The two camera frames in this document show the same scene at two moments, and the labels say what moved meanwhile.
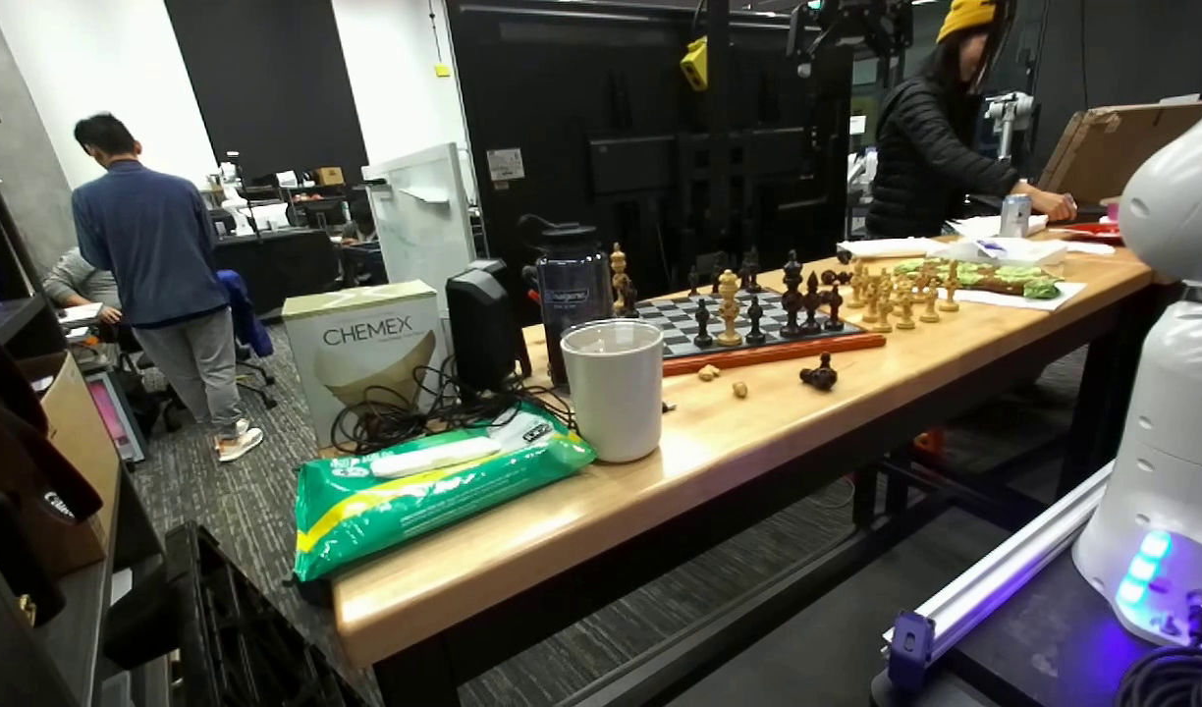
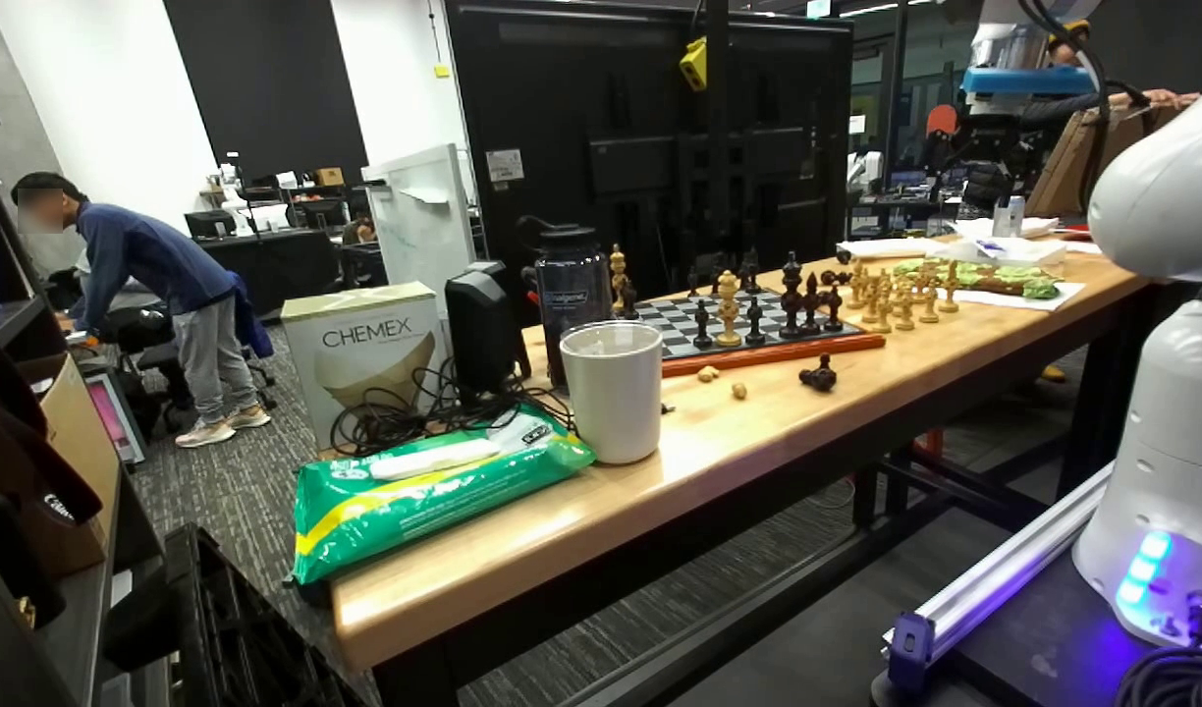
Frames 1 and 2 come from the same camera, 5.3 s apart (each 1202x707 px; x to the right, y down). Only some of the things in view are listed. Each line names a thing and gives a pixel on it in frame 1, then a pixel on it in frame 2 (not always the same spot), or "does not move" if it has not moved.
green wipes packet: [371, 498] does not move
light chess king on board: [729, 288] does not move
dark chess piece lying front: [819, 373] does not move
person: [167, 268] to [143, 268]
